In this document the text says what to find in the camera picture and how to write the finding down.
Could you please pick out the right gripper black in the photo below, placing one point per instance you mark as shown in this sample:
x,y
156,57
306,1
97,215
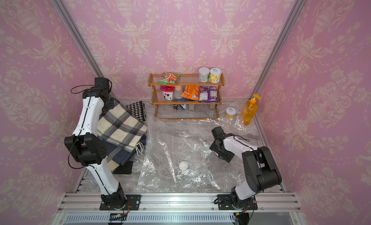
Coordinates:
x,y
226,156

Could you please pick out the clear plastic vacuum bag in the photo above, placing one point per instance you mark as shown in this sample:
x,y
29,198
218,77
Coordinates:
x,y
170,142

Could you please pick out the black white houndstooth scarf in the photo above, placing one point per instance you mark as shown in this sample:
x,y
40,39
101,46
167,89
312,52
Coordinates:
x,y
138,110

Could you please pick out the navy grey plaid scarf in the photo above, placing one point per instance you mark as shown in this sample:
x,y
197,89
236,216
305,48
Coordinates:
x,y
120,155

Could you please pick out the cream black plaid scarf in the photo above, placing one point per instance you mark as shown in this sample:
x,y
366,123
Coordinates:
x,y
120,127

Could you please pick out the beige brown plaid scarf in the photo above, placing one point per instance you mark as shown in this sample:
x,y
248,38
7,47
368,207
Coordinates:
x,y
112,164

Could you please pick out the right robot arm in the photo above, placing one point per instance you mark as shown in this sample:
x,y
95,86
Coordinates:
x,y
260,169

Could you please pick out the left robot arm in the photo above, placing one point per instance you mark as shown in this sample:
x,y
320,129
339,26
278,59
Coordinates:
x,y
87,149

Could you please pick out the white vacuum bag valve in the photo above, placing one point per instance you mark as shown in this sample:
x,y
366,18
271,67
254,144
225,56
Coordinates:
x,y
183,166

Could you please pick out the purple snack bag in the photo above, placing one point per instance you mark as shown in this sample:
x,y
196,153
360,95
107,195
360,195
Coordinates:
x,y
208,94

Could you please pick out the orange snack bag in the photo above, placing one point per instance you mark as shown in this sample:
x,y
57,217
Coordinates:
x,y
191,92

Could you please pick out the orange soap pump bottle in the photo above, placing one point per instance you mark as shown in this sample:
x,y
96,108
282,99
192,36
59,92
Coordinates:
x,y
249,110

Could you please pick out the small white bottle on shelf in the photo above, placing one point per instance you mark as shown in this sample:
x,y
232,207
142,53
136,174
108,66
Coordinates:
x,y
178,91

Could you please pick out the yellow white cup can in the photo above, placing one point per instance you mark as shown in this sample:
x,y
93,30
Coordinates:
x,y
215,75

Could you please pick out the pink lid yogurt cup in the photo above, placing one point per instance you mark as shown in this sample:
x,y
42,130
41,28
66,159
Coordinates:
x,y
168,92

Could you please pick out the green white cup can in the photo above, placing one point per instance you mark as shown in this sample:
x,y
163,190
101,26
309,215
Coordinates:
x,y
204,74

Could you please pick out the red green snack packet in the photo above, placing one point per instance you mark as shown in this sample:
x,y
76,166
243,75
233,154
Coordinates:
x,y
169,79

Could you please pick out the wooden three-tier shelf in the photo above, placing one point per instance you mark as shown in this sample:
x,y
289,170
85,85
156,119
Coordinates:
x,y
158,99

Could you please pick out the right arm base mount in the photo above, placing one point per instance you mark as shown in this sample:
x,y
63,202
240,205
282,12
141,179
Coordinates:
x,y
231,202

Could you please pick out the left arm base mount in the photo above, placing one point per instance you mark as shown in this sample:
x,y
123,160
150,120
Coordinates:
x,y
114,202

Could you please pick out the aluminium front rail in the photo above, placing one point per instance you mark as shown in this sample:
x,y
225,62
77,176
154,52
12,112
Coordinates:
x,y
185,202

